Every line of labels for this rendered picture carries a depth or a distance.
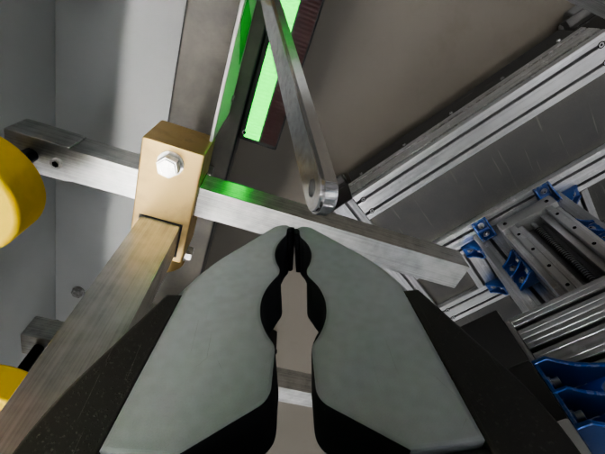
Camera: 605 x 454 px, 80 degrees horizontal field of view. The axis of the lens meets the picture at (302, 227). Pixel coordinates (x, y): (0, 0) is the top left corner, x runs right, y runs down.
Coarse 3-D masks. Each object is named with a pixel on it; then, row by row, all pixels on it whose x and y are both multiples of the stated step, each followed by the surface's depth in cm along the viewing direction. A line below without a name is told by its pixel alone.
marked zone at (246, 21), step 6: (246, 6) 28; (246, 12) 29; (246, 18) 30; (240, 24) 28; (246, 24) 32; (240, 30) 29; (246, 30) 33; (240, 36) 30; (246, 36) 34; (240, 42) 31; (240, 48) 33; (240, 54) 34
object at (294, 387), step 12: (36, 324) 43; (48, 324) 43; (60, 324) 44; (24, 336) 41; (36, 336) 42; (48, 336) 42; (24, 348) 42; (288, 372) 50; (300, 372) 50; (288, 384) 48; (300, 384) 49; (288, 396) 48; (300, 396) 48
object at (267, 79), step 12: (288, 0) 35; (300, 0) 35; (288, 12) 36; (288, 24) 36; (264, 60) 38; (264, 72) 38; (264, 84) 39; (264, 96) 40; (252, 108) 40; (264, 108) 40; (252, 120) 41; (264, 120) 41; (252, 132) 42
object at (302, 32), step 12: (312, 0) 35; (300, 12) 36; (312, 12) 36; (300, 24) 36; (312, 24) 36; (300, 36) 37; (300, 48) 37; (300, 60) 38; (276, 96) 40; (276, 108) 40; (276, 120) 41; (264, 132) 42; (276, 132) 42
